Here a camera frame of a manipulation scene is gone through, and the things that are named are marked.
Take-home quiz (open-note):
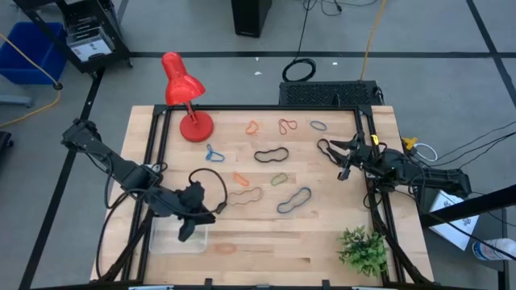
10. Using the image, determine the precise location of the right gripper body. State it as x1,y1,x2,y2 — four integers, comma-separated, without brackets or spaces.
339,135,384,181

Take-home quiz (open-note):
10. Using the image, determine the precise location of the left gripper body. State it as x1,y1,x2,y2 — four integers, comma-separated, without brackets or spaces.
177,180,207,242

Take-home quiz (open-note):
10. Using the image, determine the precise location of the thin black rubber band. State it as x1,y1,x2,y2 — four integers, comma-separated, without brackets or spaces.
316,138,339,165

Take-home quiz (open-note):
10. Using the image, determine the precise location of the pale orange rubber band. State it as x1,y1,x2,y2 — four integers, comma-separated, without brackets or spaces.
213,242,239,255

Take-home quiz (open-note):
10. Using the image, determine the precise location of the tan rubber band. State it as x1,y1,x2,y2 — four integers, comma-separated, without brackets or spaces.
227,186,264,206

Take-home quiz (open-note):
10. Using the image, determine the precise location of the thin red rubber band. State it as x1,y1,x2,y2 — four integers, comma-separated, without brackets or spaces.
277,118,298,136

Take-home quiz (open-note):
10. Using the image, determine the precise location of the large wide blue rubber band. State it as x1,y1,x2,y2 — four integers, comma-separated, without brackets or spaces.
276,186,313,214

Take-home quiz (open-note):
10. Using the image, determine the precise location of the wide black rubber band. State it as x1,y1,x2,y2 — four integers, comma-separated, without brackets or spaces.
253,147,290,164

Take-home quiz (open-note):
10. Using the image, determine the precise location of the clear plastic bin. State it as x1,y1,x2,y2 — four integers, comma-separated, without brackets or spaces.
148,217,210,255

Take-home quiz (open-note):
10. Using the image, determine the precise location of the black mesh computer case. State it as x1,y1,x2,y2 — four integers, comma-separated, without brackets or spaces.
278,80,385,107

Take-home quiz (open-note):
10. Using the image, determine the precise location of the green artificial plant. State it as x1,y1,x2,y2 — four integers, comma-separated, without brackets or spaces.
336,225,390,279

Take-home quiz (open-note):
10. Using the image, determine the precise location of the red desk lamp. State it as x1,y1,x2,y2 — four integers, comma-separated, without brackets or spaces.
160,51,215,143

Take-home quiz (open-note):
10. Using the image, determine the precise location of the black metal beam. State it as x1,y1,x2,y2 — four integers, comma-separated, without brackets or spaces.
418,184,516,229

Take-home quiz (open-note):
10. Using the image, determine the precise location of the white cardboard box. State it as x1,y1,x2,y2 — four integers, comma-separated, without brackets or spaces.
427,188,481,251

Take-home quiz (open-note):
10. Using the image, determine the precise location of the white plastic bottle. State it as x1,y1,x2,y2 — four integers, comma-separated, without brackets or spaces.
471,237,516,262

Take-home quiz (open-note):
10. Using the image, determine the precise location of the black computer tower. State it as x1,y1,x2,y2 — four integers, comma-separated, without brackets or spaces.
231,0,273,39

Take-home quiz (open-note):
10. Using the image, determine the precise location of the black metal cart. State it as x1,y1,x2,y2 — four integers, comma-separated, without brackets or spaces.
11,0,134,76

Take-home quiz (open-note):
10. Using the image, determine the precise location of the white label sheet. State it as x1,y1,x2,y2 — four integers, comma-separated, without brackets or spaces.
69,38,114,63

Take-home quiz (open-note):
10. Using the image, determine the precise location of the blue plastic crate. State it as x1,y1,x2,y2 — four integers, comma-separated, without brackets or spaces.
0,22,69,85

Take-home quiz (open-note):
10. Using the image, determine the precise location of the black left camera cable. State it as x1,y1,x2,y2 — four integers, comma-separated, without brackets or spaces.
187,168,229,215

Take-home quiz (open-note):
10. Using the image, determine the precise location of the white cable loop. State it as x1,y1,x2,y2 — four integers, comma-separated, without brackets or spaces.
413,141,439,163

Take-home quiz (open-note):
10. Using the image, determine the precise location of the black aluminium table frame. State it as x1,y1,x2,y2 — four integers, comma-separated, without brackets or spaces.
94,103,435,288

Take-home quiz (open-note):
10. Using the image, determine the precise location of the black coiled cable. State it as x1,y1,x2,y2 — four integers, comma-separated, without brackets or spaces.
281,0,319,84

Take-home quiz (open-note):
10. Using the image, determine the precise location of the black hanging arm cable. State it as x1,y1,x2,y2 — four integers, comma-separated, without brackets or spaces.
95,187,140,279

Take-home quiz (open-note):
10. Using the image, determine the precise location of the yellow extension cable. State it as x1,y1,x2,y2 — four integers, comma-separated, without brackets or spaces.
0,31,64,129
360,0,388,81

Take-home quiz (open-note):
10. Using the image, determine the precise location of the grey floor bracket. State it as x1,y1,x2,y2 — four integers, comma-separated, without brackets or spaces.
0,94,33,108

